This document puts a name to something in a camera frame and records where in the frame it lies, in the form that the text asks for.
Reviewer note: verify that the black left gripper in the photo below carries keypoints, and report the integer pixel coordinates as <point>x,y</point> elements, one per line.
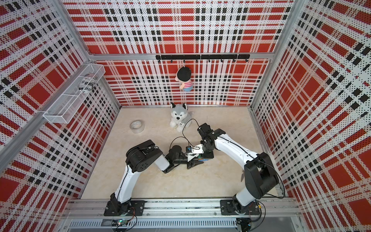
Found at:
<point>192,164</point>

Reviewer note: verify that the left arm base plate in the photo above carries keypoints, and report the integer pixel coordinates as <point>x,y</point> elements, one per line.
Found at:
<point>115,208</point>

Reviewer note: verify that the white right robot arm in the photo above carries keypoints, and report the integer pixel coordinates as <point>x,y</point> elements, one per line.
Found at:
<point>260,176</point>

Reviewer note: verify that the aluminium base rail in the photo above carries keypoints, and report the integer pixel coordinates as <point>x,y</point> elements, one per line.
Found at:
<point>186,208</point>

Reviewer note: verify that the black hook rail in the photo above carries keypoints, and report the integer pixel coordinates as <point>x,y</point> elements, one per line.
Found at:
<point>207,57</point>

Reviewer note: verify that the white wire basket shelf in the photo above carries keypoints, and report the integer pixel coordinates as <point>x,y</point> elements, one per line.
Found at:
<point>67,104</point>

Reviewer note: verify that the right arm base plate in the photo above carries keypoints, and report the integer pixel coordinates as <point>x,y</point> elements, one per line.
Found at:
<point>233,207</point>

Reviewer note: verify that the hanging boy doll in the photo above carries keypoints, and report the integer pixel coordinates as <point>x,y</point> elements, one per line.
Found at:
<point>183,77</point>

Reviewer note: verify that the clear tape roll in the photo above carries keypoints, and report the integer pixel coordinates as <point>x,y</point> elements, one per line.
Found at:
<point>137,126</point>

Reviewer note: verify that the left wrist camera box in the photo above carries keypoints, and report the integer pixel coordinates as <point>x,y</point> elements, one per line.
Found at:
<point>192,152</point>

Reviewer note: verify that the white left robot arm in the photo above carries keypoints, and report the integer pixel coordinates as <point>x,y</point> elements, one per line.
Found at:
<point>142,156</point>

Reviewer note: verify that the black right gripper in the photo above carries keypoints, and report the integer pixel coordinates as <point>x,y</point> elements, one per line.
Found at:
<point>208,156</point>

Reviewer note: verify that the grey white husky plush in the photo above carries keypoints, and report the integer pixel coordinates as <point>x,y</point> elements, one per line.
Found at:
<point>181,117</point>

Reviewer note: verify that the patterned can in basket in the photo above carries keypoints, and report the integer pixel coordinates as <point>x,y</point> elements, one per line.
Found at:
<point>87,83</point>

